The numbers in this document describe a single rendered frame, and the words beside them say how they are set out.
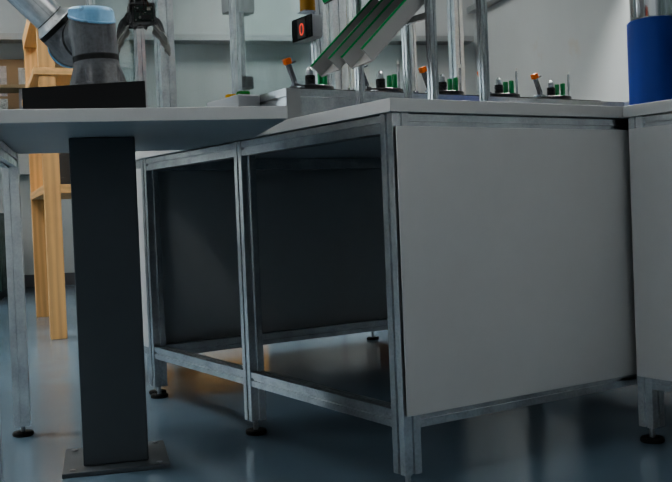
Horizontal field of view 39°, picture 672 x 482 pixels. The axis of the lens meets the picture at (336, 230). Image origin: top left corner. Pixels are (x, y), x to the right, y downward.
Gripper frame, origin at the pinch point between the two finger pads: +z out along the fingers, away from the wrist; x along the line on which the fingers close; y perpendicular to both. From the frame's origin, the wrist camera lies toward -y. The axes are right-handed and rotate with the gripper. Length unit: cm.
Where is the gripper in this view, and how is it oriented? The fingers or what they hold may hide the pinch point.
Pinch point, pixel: (143, 57)
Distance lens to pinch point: 276.6
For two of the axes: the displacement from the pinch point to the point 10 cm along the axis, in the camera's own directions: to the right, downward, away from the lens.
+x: 9.5, -0.8, 3.0
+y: 3.0, -0.2, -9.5
